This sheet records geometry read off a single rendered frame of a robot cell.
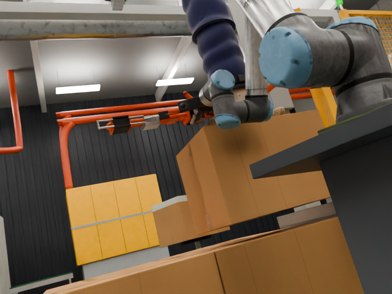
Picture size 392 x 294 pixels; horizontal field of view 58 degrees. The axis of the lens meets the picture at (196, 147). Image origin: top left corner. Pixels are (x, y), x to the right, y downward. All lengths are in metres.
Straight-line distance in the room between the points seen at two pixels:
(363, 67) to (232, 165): 0.65
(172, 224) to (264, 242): 2.02
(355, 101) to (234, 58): 0.93
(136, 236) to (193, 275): 7.59
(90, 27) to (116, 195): 3.95
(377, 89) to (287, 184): 0.67
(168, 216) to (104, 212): 5.53
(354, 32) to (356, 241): 0.53
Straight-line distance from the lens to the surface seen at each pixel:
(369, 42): 1.05
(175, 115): 1.61
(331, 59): 0.95
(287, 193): 1.52
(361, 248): 0.97
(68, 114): 10.14
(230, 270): 1.37
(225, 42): 1.84
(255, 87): 1.39
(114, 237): 8.81
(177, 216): 3.32
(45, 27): 7.26
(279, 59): 0.93
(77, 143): 12.63
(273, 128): 1.58
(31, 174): 12.38
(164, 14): 4.35
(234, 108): 1.34
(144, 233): 8.92
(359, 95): 0.99
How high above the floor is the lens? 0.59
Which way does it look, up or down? 14 degrees up
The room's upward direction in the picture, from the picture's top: 15 degrees counter-clockwise
